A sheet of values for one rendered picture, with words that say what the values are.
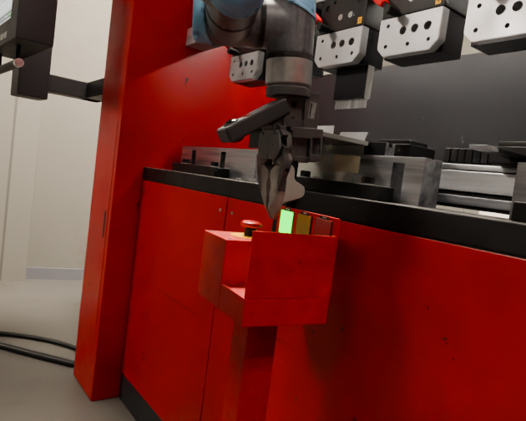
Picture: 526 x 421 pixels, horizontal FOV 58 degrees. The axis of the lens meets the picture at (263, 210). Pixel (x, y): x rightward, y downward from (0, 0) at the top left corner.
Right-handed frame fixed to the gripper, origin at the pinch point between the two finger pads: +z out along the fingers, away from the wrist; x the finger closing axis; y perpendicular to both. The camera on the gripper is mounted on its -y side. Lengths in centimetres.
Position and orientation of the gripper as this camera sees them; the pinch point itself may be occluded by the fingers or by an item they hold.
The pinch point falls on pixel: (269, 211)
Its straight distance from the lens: 78.0
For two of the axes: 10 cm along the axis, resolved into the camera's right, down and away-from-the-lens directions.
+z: -0.5, 9.9, 1.1
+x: -4.6, -1.2, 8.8
